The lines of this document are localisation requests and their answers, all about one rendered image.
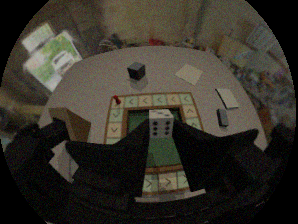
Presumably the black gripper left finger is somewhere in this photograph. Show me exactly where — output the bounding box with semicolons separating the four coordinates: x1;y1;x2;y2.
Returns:
65;119;150;197

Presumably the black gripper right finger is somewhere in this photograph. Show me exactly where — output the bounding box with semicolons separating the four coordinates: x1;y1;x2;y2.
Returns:
172;119;259;192

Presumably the white die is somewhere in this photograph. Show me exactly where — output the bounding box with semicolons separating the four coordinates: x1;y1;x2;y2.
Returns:
149;109;174;139

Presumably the red pawn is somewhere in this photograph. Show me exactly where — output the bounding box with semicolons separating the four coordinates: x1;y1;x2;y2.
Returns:
113;95;121;104

